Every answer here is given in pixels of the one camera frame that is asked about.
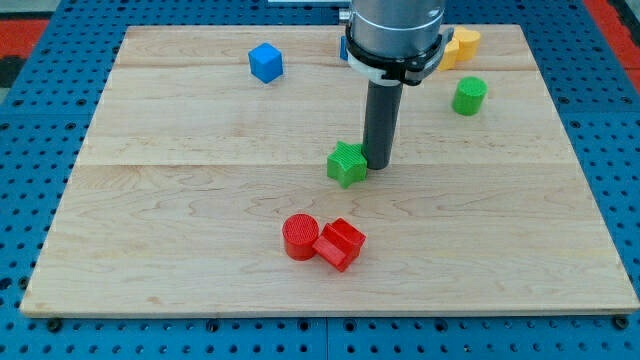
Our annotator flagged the green star block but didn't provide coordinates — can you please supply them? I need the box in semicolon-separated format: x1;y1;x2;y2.
327;141;367;189

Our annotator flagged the green cylinder block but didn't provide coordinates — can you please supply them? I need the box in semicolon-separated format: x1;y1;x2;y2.
452;76;488;116

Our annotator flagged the blue block behind arm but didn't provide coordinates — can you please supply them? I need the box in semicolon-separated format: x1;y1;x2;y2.
339;36;348;61

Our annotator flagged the red angular block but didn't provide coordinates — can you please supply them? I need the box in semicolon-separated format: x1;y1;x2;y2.
312;218;366;272

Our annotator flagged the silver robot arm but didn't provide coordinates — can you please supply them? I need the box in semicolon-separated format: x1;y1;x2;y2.
345;0;453;170

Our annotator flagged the red cylinder block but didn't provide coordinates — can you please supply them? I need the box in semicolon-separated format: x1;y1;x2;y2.
282;213;319;261

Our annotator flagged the light wooden board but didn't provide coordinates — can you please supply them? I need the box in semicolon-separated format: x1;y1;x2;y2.
21;25;639;318

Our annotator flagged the blue cube block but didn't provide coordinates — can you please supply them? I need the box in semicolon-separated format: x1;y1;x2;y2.
248;42;284;84

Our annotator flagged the black and white mounting clamp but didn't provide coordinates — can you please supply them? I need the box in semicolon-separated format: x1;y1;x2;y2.
345;27;454;86

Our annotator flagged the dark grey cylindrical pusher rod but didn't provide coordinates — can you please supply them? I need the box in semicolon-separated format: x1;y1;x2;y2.
362;81;403;170

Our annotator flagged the yellow heart block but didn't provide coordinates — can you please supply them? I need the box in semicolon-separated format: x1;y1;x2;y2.
438;26;482;71

